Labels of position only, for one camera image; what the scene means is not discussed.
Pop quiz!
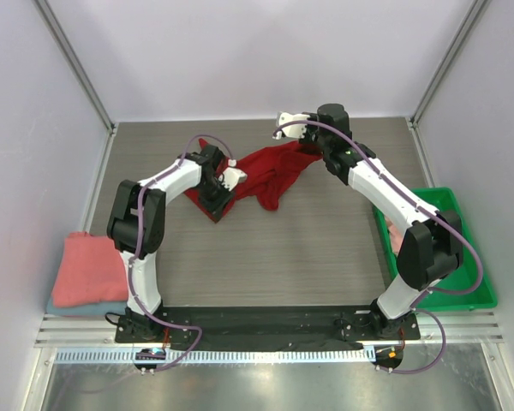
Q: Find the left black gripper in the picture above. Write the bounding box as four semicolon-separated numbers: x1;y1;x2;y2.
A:
194;177;236;221

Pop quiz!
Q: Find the red t shirt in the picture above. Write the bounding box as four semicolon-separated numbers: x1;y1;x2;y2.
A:
183;137;325;224

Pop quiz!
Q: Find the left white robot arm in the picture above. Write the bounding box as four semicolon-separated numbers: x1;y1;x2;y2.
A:
106;145;248;343

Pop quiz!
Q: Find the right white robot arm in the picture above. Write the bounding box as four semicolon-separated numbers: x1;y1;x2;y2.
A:
278;104;463;339

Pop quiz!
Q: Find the pink t shirt in tray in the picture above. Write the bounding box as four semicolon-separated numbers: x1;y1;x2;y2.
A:
385;217;403;256

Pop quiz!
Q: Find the folded pink t shirt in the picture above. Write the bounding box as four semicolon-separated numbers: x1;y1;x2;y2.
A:
51;231;128;308

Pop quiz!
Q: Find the green plastic tray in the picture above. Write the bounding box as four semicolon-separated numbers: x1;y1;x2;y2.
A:
372;188;498;312

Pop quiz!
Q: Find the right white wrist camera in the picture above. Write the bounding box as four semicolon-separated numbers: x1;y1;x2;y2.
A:
272;111;310;140

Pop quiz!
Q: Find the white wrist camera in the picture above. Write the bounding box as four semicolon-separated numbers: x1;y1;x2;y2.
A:
218;159;248;192
272;111;310;140

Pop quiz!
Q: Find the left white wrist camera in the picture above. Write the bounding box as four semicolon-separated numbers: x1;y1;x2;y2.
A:
218;159;248;192

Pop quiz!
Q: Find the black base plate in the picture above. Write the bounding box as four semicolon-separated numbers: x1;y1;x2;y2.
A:
115;306;421;351

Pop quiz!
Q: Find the right aluminium frame post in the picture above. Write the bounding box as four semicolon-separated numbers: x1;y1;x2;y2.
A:
408;0;490;129

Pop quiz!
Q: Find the aluminium frame post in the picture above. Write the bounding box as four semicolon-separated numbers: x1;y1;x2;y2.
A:
408;0;490;129
33;0;115;134

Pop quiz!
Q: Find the perforated white cable duct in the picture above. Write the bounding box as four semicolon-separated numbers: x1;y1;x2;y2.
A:
55;346;375;365

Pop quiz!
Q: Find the aluminium front rail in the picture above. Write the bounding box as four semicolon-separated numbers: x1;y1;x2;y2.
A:
36;307;501;352

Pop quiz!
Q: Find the left aluminium frame post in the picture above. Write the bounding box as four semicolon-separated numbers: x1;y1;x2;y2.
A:
33;0;115;134

